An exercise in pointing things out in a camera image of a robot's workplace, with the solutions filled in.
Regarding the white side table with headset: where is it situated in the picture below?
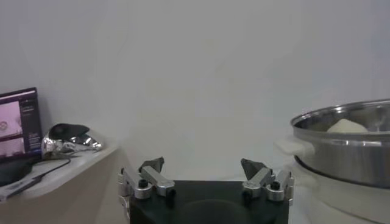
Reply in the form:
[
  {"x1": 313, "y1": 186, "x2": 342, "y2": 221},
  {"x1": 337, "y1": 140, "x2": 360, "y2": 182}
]
[{"x1": 0, "y1": 145, "x2": 135, "y2": 224}]

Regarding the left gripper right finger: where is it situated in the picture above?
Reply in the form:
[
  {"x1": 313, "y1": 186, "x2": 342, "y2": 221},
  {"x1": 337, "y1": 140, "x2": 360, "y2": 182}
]
[{"x1": 239, "y1": 157, "x2": 295, "y2": 203}]

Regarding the cream electric cooking pot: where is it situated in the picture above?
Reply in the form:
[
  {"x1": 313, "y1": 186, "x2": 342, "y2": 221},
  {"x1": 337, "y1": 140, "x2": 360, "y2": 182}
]
[{"x1": 291, "y1": 164, "x2": 390, "y2": 224}]

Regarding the black cable on side table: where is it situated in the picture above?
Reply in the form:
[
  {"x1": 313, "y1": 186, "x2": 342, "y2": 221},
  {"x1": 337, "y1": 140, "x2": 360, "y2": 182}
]
[{"x1": 30, "y1": 158, "x2": 73, "y2": 183}]

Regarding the perforated steel steamer basket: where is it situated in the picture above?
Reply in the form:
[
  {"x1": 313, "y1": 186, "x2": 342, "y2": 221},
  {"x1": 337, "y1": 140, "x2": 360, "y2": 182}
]
[{"x1": 274, "y1": 99, "x2": 390, "y2": 189}]

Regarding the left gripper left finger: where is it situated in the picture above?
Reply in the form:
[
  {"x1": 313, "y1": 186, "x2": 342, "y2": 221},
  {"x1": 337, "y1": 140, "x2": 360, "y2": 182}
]
[{"x1": 117, "y1": 156, "x2": 177, "y2": 201}]

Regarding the white steamed baozi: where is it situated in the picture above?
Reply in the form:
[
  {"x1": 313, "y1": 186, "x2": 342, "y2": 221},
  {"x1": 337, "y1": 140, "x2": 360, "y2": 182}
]
[{"x1": 326, "y1": 118, "x2": 369, "y2": 134}]

